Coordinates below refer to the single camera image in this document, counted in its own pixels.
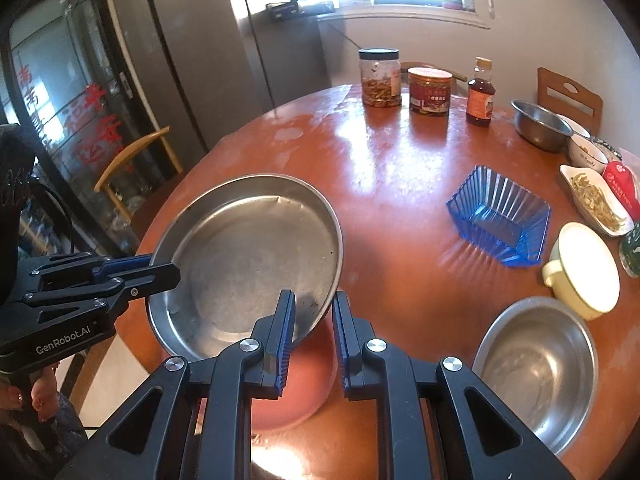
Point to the wooden chair with cutout back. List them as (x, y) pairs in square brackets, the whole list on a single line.
[(550, 90)]

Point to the green drink bottle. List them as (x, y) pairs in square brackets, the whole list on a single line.
[(631, 250)]

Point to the glass door cabinet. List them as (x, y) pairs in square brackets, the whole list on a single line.
[(65, 85)]

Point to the cream white plate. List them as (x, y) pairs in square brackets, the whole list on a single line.
[(585, 265)]

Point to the person's left hand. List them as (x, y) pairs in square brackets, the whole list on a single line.
[(44, 395)]

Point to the white dish of vegetables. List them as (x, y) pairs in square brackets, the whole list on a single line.
[(595, 200)]

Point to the brown sauce bottle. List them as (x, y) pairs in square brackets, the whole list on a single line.
[(481, 100)]

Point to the large steel plate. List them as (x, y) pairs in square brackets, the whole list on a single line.
[(240, 260)]

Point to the grey refrigerator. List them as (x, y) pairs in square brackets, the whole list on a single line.
[(200, 50)]

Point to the patterned bowl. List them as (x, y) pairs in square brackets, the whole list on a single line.
[(607, 149)]

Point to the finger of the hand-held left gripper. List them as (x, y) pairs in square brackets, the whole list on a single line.
[(125, 266), (150, 279)]

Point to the blue plastic square bowl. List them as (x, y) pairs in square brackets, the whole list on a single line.
[(470, 205)]

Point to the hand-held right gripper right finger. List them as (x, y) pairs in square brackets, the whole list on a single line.
[(342, 341)]

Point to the red can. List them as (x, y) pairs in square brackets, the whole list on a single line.
[(429, 92)]

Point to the clear plastic jar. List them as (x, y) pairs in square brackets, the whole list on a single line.
[(381, 80)]

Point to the white printed bowl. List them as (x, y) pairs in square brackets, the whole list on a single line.
[(586, 156)]

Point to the red packet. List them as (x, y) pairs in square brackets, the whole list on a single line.
[(622, 185)]

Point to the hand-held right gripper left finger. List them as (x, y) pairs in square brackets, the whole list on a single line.
[(285, 341)]

